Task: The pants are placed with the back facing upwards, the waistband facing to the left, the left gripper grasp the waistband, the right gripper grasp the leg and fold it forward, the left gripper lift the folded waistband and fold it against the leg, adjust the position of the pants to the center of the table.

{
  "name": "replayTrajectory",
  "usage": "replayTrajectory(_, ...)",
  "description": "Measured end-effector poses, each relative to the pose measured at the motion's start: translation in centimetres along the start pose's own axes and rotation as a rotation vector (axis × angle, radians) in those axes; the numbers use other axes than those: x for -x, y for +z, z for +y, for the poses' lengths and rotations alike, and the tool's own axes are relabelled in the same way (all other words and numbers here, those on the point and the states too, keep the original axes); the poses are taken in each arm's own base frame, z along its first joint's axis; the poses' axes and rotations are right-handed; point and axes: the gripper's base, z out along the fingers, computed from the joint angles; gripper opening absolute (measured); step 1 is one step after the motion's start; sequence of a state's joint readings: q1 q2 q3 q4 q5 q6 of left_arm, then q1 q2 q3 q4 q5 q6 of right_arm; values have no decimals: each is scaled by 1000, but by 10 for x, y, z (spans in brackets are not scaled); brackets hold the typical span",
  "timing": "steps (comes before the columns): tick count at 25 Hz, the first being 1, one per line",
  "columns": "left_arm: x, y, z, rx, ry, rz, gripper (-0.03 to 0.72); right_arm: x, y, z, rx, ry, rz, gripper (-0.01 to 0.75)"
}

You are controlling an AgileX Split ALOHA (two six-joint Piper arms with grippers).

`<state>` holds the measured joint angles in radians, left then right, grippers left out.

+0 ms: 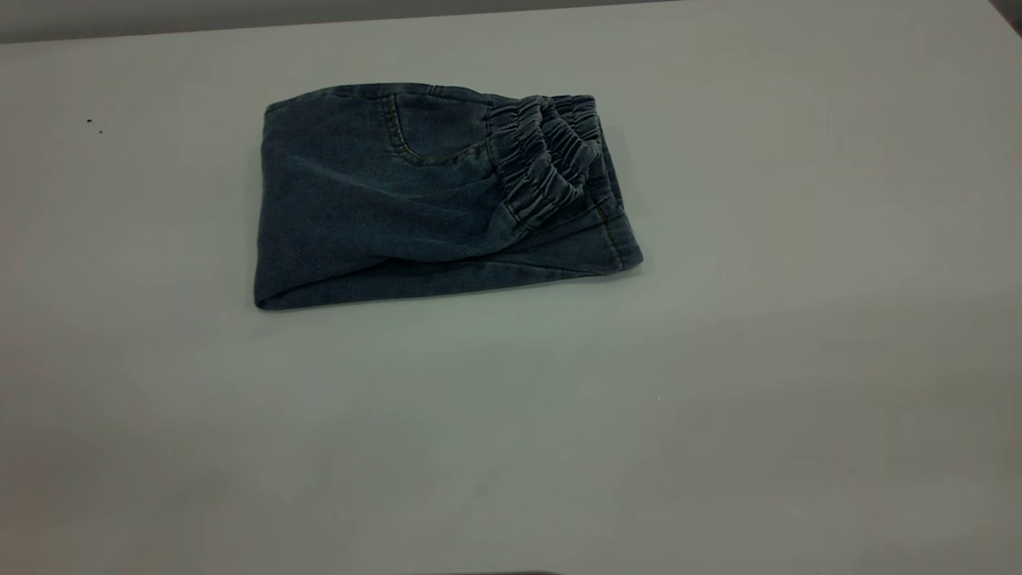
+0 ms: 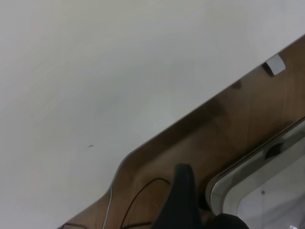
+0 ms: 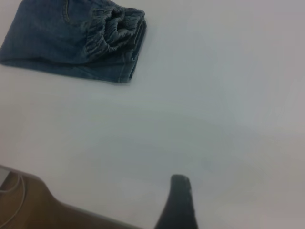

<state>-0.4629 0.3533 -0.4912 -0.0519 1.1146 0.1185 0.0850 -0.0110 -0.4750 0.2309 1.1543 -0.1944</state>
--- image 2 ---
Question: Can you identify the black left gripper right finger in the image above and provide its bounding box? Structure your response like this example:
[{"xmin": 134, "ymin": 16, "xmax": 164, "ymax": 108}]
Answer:
[{"xmin": 206, "ymin": 213, "xmax": 250, "ymax": 229}]

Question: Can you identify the small white wall block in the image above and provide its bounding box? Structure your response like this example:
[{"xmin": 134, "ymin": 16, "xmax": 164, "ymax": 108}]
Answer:
[{"xmin": 261, "ymin": 54, "xmax": 286, "ymax": 76}]

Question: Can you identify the thin white cable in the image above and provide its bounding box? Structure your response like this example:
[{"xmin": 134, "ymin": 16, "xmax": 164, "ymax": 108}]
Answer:
[{"xmin": 102, "ymin": 185, "xmax": 113, "ymax": 229}]

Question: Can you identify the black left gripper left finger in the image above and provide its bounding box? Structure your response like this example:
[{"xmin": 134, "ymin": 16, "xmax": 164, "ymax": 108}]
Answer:
[{"xmin": 152, "ymin": 163, "xmax": 203, "ymax": 229}]

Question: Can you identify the white platform with metal rim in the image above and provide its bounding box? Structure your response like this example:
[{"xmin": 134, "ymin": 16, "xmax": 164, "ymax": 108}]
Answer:
[{"xmin": 206, "ymin": 116, "xmax": 305, "ymax": 229}]

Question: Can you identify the thin dark cable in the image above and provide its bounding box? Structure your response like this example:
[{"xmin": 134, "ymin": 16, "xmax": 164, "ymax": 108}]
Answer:
[{"xmin": 121, "ymin": 177, "xmax": 173, "ymax": 229}]

